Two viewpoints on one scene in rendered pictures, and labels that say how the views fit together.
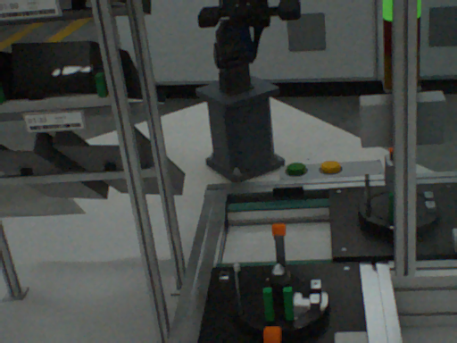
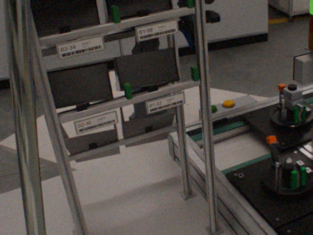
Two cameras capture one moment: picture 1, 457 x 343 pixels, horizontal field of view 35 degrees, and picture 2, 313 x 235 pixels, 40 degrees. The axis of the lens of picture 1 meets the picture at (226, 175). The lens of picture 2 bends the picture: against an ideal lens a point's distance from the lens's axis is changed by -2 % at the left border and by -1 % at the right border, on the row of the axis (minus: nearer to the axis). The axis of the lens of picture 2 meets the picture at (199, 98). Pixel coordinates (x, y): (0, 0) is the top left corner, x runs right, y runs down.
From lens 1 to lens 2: 65 cm
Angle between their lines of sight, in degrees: 29
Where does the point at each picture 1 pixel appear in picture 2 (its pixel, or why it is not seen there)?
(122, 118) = (206, 92)
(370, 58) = (117, 46)
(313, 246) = (252, 148)
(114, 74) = (206, 65)
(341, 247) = (281, 142)
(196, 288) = (225, 188)
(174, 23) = not seen: outside the picture
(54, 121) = (166, 103)
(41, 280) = (90, 218)
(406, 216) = not seen: outside the picture
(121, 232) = (115, 174)
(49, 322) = not seen: outside the picture
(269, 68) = (54, 61)
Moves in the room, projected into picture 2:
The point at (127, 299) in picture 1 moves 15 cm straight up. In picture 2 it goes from (160, 211) to (154, 169)
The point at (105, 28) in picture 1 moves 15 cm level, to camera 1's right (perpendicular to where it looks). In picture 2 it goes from (204, 37) to (259, 20)
